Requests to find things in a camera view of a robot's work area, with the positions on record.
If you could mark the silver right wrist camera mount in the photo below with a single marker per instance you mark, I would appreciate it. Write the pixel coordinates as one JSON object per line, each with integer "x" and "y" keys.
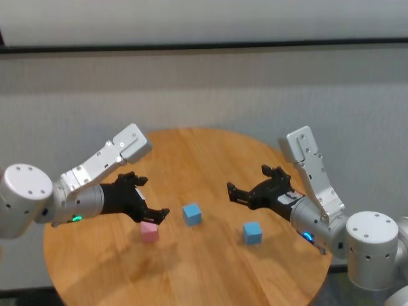
{"x": 299, "y": 143}

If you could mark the black wall rail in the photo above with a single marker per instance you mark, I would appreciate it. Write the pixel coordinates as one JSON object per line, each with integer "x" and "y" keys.
{"x": 204, "y": 44}

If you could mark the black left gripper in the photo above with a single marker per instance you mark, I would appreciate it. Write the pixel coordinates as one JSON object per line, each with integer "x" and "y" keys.
{"x": 121, "y": 199}

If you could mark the pink cube block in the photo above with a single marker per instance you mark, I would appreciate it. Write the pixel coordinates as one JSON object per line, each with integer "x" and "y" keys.
{"x": 149, "y": 232}

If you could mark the blue cube block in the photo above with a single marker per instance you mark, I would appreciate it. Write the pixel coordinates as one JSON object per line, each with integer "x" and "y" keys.
{"x": 252, "y": 233}
{"x": 192, "y": 215}

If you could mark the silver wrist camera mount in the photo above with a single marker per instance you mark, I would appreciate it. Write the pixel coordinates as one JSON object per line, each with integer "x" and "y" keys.
{"x": 130, "y": 143}
{"x": 299, "y": 143}

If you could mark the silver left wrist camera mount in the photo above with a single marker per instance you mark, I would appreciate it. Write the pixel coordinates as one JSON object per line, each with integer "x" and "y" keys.
{"x": 130, "y": 143}

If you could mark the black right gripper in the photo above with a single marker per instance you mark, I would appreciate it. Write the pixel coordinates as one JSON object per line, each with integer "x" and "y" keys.
{"x": 274, "y": 194}

